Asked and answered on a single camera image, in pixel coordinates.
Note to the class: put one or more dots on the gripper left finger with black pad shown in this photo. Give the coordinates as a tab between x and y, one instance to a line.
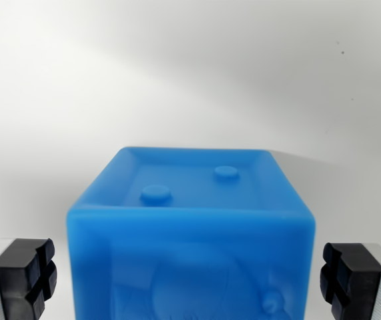
14	283

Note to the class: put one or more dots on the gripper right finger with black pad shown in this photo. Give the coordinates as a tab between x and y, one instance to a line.
360	286

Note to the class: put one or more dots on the blue cube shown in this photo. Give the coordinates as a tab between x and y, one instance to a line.
190	253

